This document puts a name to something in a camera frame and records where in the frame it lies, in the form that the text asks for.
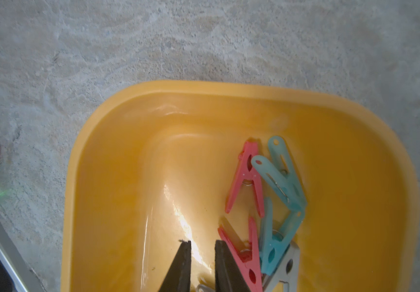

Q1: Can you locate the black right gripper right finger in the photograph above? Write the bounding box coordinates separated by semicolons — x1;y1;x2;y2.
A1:
215;240;250;292

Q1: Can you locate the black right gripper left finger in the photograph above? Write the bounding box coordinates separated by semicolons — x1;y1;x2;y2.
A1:
158;241;192;292

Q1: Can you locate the pink red clothespin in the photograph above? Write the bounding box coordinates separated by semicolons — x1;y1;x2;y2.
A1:
225;140;265;218

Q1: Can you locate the yellow plastic storage box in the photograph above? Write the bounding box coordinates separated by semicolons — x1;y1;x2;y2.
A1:
61;81;420;292

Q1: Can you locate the grey clothespin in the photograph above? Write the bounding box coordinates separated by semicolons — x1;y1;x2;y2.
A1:
263;242;301;292

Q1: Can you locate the teal clothespin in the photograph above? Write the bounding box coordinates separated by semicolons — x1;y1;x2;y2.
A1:
251;136;307;212

